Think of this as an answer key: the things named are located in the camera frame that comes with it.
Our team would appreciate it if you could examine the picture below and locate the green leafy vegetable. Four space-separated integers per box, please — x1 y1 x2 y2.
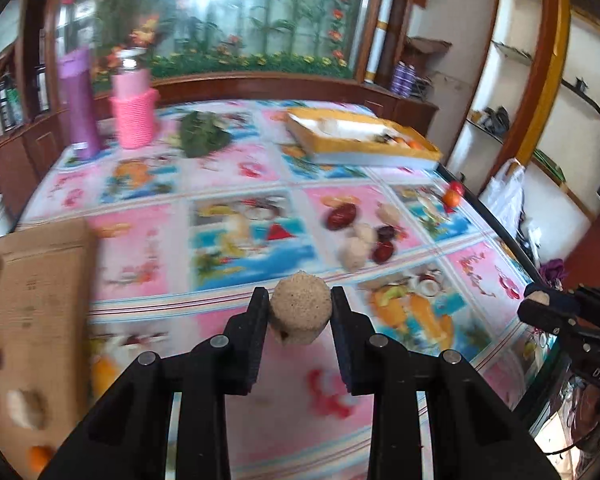
177 110 233 157

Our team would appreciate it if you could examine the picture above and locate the pink knit-sleeved bottle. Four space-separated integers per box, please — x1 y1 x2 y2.
107 49 160 150

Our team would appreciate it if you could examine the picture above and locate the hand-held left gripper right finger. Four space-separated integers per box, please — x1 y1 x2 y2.
330 286 563 480

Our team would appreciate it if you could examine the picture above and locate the large red date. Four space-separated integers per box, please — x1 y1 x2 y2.
325 202 358 231

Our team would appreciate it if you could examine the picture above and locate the metal wire rack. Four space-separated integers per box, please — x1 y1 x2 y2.
414 72 438 101

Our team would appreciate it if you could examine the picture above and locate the black thermos jug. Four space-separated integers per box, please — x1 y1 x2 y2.
0 77 16 133

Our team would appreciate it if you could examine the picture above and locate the white plastic bag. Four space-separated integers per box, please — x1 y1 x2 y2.
480 159 527 233

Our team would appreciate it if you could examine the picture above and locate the white wall shelf unit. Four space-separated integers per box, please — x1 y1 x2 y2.
447 0 600 221

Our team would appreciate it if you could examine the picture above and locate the white rolled poster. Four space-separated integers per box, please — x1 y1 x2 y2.
364 0 397 86

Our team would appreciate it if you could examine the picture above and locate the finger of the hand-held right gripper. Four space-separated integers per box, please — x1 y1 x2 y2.
525 282 600 321
519 300 600 356

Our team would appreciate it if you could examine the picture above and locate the cardboard tray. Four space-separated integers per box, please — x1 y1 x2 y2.
0 217 101 471

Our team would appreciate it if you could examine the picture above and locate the dark steel thermos jug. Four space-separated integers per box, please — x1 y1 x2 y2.
34 62 51 113

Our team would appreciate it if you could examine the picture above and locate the purple thermos bottle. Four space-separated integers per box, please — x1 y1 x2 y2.
56 46 103 161

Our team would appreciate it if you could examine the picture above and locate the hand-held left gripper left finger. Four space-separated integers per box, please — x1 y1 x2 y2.
37 286 271 480

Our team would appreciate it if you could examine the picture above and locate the yellow shallow box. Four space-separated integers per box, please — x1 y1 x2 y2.
284 106 445 172

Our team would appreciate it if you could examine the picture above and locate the colourful printed tablecloth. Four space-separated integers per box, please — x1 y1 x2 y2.
17 99 566 480

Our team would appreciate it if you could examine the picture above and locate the purple cloth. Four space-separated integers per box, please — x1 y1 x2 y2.
539 259 566 286

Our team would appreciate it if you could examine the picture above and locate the glass flower display panel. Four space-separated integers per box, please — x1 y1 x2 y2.
55 0 376 81

